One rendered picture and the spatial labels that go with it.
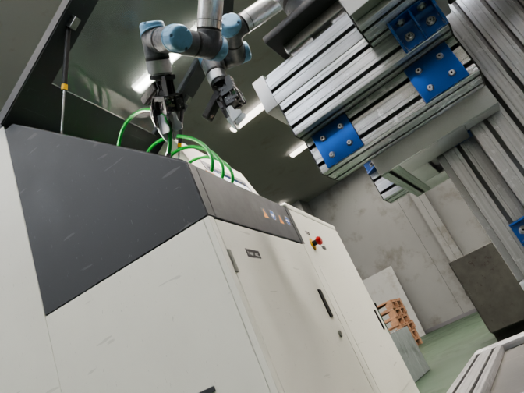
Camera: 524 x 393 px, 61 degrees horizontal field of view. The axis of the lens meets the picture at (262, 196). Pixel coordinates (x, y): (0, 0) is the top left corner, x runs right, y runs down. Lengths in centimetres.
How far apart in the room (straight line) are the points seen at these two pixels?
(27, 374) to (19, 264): 31
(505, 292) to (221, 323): 270
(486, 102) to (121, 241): 92
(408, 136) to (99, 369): 94
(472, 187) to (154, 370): 84
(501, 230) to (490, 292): 245
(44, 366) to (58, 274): 25
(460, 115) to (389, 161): 17
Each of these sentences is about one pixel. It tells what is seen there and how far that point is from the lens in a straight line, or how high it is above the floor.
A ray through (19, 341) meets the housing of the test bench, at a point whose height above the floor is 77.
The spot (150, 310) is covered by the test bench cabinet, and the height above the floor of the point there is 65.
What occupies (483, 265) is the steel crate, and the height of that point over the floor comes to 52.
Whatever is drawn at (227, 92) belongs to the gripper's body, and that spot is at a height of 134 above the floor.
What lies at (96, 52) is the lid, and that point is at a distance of 180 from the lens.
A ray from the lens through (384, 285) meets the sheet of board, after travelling 1145.
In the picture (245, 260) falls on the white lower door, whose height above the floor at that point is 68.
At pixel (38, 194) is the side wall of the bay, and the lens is 150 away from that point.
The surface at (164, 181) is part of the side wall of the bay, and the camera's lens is 117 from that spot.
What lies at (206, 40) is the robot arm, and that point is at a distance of 139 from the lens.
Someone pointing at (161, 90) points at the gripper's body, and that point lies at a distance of 144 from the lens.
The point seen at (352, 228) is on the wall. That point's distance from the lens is 1200.
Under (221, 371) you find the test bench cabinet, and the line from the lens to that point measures 105.
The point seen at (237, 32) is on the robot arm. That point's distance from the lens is 165.
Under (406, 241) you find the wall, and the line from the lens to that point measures 1158.
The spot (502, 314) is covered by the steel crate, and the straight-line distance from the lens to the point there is 351.
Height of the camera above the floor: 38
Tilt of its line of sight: 22 degrees up
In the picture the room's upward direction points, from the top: 25 degrees counter-clockwise
